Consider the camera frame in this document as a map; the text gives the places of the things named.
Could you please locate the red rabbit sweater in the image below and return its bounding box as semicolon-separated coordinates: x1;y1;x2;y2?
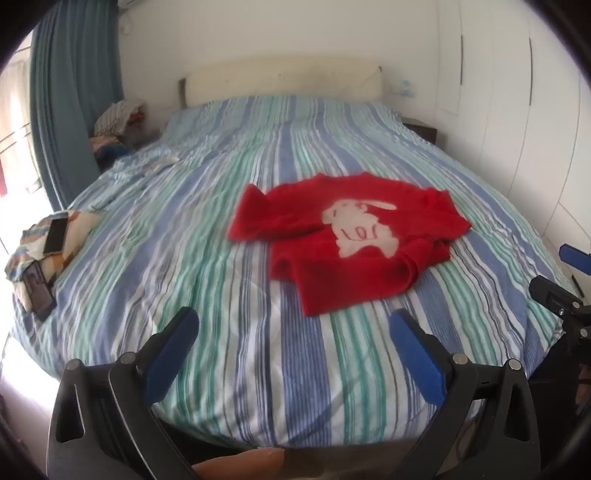
228;172;471;316

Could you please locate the pile of clothes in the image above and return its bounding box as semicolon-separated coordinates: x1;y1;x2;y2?
89;99;159;166

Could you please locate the dark phone case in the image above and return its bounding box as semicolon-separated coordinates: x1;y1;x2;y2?
22;261;56;322

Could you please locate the striped blue green bedspread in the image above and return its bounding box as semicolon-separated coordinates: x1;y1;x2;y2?
13;96;569;447

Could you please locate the black smartphone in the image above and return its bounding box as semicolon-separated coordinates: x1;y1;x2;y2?
43;217;69;256

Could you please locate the dark wooden nightstand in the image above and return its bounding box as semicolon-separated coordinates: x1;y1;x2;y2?
402;117;447;149

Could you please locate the patterned folded cloth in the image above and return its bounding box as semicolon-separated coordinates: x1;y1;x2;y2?
5;210;101;312

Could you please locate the red hanging garment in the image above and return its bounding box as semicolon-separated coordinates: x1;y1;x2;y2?
0;157;8;198

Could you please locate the cream padded headboard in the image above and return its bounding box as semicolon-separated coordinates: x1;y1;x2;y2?
178;55;384;109

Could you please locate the teal curtain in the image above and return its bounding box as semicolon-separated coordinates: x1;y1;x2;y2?
29;1;123;210

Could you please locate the wall power socket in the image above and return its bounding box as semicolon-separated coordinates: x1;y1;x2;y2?
389;79;415;98

